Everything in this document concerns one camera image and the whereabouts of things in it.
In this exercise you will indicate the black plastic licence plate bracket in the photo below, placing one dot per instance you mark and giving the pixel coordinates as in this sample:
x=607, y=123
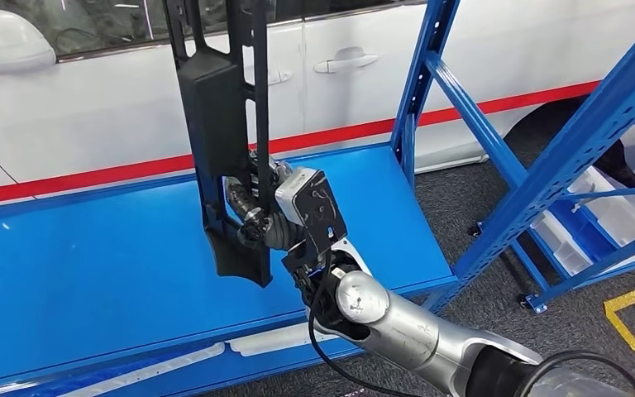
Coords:
x=213, y=109

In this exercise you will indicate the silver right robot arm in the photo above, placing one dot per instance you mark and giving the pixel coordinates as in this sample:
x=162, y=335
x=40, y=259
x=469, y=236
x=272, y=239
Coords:
x=405, y=334

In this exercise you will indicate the black shelf caster wheel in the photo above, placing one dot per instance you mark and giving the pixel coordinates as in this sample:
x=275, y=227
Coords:
x=527, y=302

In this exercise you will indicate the white car with red stripe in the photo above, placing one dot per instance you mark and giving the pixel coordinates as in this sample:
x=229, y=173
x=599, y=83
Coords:
x=104, y=109

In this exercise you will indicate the blue plastic crate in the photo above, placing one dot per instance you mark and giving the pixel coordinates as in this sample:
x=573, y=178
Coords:
x=586, y=230

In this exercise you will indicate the white car side mirror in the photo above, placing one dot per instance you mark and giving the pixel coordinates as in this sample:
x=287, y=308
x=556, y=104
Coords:
x=5, y=44

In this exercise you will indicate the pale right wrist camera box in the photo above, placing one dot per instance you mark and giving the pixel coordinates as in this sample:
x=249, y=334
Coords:
x=312, y=203

